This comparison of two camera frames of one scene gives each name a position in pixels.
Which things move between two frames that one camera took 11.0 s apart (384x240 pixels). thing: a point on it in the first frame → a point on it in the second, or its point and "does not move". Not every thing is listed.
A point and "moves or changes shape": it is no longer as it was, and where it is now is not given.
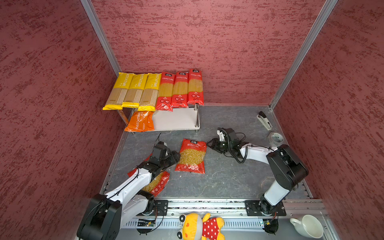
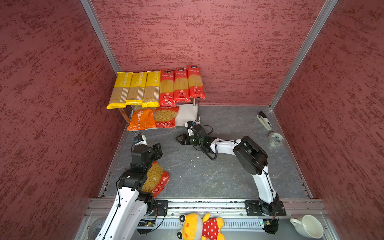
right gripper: [214, 144] → [184, 138]
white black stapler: [264, 120] does not move
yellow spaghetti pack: [135, 90] does not move
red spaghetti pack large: [166, 90] does not move
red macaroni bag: [157, 184] does not move
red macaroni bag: [192, 156] → [166, 113]
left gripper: [173, 157] → [156, 150]
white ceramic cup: [308, 225] does not move
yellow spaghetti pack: [149, 94] moves or changes shape
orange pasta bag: [141, 121] does not move
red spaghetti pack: [180, 90] does not move
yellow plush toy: [195, 226] does not move
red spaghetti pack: [195, 87] moves or changes shape
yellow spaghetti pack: [119, 92] does not move
